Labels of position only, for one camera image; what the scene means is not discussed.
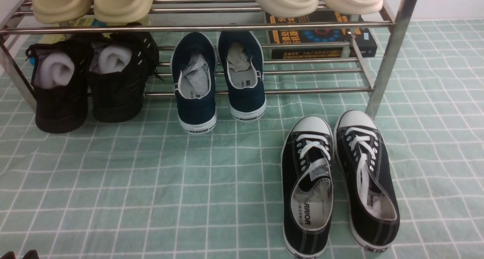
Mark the black mesh sneaker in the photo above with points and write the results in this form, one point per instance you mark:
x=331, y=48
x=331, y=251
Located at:
x=118, y=74
x=60, y=85

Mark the navy canvas shoe left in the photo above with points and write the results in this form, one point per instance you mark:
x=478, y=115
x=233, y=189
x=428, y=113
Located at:
x=193, y=69

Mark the navy canvas shoe right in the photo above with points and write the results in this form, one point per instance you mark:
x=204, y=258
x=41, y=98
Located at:
x=242, y=58

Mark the beige slipper far left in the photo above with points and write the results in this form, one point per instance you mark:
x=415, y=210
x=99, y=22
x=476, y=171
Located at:
x=58, y=11

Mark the black mesh sneaker right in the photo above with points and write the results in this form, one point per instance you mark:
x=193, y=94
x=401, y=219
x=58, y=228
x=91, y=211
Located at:
x=118, y=74

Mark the black box orange print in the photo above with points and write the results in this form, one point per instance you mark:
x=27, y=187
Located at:
x=321, y=36

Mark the beige slipper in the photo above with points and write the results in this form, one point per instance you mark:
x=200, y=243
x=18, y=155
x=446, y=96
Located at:
x=58, y=11
x=121, y=11

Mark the black mesh sneaker left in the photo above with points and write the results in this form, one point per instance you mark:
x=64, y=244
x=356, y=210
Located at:
x=60, y=85

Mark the silver metal shoe rack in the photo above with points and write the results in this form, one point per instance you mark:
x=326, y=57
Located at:
x=375, y=87

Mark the green checked tablecloth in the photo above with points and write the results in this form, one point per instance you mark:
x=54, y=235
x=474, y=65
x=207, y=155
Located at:
x=146, y=189

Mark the black lace-up sneaker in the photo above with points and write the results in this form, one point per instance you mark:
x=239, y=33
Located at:
x=308, y=188
x=360, y=150

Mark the navy canvas shoe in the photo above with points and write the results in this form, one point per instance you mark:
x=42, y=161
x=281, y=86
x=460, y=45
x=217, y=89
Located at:
x=242, y=58
x=193, y=69

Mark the yellow book behind rack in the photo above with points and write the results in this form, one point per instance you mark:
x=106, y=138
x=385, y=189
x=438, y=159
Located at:
x=81, y=22

